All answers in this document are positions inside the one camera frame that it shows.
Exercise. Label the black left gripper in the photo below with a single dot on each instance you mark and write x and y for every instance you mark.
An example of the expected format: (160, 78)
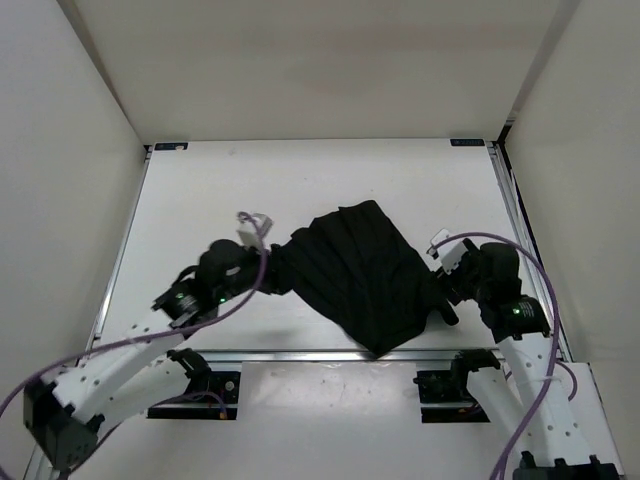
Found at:
(250, 252)

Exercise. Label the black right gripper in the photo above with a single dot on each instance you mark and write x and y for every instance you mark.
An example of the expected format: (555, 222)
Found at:
(471, 256)

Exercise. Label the black skirt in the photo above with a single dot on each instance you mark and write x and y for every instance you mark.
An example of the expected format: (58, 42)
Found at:
(355, 268)

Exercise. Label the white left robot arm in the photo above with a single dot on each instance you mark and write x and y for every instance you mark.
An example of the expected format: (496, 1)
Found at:
(70, 413)

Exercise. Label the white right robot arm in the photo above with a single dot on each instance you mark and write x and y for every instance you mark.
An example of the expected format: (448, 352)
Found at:
(519, 390)

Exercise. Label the blue right corner label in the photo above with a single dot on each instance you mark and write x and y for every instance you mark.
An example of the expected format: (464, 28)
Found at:
(467, 142)

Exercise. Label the blue corner label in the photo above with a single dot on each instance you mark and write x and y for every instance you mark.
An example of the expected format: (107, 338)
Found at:
(170, 146)
(467, 142)

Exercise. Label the blue left corner label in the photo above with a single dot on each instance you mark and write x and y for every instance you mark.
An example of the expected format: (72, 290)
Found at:
(170, 146)

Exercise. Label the white front cover panel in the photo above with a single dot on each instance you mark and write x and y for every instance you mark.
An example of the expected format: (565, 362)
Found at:
(351, 420)

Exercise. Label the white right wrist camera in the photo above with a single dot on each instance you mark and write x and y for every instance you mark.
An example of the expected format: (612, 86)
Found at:
(449, 254)

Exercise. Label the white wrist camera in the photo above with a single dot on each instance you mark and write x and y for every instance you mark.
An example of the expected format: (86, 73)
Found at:
(449, 254)
(253, 228)

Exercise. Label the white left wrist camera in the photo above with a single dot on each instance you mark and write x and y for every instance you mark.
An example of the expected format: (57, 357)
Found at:
(253, 228)

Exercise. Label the aluminium right side rail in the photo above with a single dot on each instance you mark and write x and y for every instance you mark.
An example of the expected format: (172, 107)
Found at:
(517, 213)

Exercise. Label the aluminium rail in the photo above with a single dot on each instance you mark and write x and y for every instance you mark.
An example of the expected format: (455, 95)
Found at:
(310, 356)
(517, 213)

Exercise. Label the aluminium front rail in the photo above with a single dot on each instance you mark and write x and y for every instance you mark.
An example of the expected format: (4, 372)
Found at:
(310, 356)

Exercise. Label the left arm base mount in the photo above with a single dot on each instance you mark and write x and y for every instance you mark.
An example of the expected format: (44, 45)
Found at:
(214, 399)

